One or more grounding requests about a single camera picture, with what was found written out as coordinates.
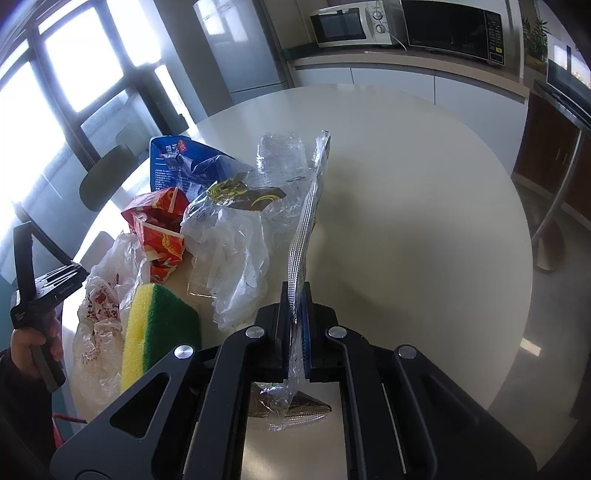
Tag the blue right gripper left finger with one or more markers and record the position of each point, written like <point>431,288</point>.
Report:
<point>283,328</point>

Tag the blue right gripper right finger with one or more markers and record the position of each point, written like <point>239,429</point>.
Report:
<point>307,332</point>

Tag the clear plastic bag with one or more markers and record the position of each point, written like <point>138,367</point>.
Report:
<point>234,231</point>

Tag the clear silver snack wrapper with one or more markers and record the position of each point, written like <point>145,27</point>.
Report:
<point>278,398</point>

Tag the red snack bag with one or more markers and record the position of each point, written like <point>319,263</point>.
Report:
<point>155,218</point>

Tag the kitchen counter with cabinets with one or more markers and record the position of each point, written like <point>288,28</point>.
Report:
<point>490,101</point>

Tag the person's left hand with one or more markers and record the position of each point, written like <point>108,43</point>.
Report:
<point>22,340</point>

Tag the white red-print plastic bag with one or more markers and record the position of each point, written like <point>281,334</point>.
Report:
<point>103,314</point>

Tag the yellow green sponge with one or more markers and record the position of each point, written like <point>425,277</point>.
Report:
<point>158,322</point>

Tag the clear crumpled plastic bottle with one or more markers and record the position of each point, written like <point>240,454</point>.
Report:
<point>280,157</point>

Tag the blue snack bag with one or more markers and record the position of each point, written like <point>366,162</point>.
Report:
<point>179,161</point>

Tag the silver refrigerator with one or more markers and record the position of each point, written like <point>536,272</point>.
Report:
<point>244,46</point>

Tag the white microwave oven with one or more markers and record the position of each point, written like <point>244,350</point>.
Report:
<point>364,23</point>

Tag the black microwave oven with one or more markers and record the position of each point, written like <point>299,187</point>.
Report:
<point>455,28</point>

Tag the potted green plant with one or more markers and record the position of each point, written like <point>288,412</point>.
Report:
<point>535,38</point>

